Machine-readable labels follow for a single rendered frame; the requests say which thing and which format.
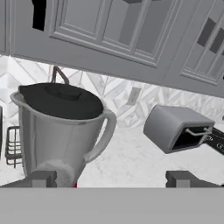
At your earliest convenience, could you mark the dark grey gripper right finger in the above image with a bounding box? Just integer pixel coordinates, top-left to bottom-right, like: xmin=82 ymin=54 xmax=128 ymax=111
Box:
xmin=164 ymin=170 xmax=224 ymax=189

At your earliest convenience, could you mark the black blender lid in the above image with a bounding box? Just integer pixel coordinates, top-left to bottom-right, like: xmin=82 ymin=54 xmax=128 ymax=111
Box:
xmin=18 ymin=82 xmax=105 ymax=121

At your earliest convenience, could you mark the black cupboard handle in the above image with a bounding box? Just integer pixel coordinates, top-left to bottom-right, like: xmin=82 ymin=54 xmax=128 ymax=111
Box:
xmin=31 ymin=0 xmax=48 ymax=32

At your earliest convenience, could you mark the grey wall socket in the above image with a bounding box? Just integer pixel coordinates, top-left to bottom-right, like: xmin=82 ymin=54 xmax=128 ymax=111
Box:
xmin=126 ymin=86 xmax=143 ymax=107

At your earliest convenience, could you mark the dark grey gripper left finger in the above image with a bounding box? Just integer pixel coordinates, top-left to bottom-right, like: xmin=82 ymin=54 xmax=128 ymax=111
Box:
xmin=0 ymin=170 xmax=58 ymax=189

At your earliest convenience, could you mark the grey blender jar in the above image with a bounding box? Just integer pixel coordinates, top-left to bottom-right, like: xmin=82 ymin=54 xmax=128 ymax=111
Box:
xmin=10 ymin=87 xmax=118 ymax=188

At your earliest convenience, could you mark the grey glass-paned cupboard door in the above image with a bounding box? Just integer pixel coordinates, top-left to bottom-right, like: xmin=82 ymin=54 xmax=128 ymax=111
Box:
xmin=162 ymin=0 xmax=224 ymax=99
xmin=9 ymin=0 xmax=196 ymax=87

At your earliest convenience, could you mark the grey toaster oven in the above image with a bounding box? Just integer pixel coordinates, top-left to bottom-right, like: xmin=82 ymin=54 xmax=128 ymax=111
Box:
xmin=143 ymin=104 xmax=216 ymax=155

